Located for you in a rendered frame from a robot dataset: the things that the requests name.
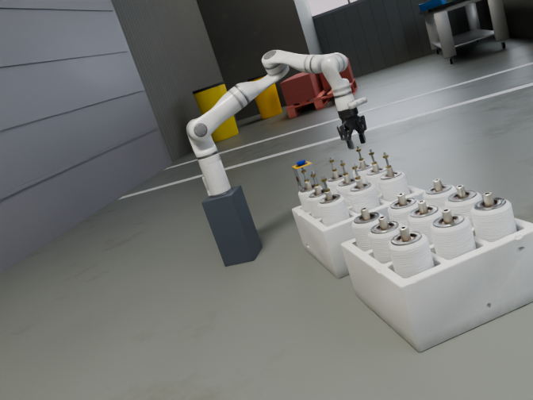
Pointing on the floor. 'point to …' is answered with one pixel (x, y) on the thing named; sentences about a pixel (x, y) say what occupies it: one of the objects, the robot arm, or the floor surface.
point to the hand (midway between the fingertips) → (356, 143)
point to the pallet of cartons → (311, 90)
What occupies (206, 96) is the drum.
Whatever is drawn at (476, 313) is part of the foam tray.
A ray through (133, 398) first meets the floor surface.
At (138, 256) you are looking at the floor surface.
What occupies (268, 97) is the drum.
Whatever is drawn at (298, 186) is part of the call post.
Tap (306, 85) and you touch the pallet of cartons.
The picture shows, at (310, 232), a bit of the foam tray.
